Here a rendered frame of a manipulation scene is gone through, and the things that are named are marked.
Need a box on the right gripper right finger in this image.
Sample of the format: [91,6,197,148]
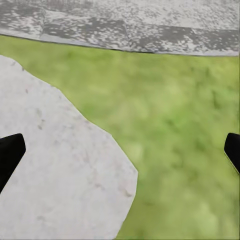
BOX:
[224,132,240,173]

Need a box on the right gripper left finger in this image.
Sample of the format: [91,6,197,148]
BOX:
[0,133,26,193]

